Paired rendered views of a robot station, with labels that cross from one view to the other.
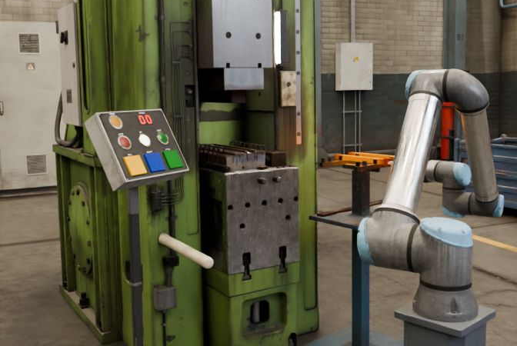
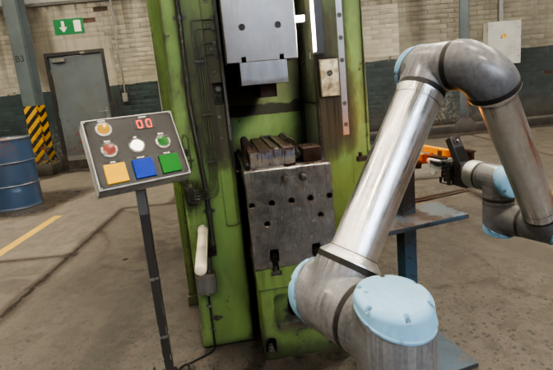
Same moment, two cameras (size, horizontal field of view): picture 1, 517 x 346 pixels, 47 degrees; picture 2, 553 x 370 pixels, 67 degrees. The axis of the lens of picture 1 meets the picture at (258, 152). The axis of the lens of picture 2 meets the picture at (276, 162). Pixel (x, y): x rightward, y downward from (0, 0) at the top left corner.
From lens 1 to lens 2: 1.22 m
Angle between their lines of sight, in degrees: 23
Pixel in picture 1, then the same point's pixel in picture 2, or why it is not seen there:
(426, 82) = (417, 63)
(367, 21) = (516, 0)
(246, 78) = (267, 71)
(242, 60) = (260, 53)
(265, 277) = not seen: hidden behind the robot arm
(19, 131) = not seen: hidden behind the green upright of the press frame
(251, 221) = (277, 219)
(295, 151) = (342, 142)
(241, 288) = (271, 283)
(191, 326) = (238, 308)
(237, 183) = (257, 181)
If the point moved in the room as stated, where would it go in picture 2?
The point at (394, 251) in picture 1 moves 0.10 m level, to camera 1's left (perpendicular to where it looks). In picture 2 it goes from (320, 321) to (276, 314)
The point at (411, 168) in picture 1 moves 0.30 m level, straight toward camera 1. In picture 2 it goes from (373, 194) to (299, 242)
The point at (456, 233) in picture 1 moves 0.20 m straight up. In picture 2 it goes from (393, 321) to (388, 210)
